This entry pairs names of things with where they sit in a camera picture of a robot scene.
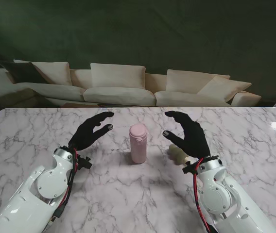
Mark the cream sofa seat cushion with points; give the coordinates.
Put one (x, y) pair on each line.
(118, 95)
(55, 91)
(177, 98)

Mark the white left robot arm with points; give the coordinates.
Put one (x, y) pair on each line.
(40, 187)

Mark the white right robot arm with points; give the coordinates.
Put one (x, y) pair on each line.
(220, 191)

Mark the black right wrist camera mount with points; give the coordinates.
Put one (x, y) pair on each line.
(189, 168)

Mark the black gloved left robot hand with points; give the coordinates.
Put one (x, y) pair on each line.
(85, 134)

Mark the cream sofa back pillow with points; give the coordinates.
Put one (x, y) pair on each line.
(184, 80)
(225, 88)
(53, 72)
(117, 75)

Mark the cream sofa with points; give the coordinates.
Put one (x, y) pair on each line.
(152, 81)

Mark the pink thermos body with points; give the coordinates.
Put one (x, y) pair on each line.
(138, 151)

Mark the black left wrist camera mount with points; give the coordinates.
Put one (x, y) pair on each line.
(85, 163)

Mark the dark brown sofa pillow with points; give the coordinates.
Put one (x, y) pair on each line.
(21, 71)

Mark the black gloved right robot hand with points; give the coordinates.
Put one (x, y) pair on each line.
(194, 139)

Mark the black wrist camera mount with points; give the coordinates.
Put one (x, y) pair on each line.
(189, 168)
(85, 163)

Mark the pink thermos lid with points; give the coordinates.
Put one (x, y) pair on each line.
(137, 132)

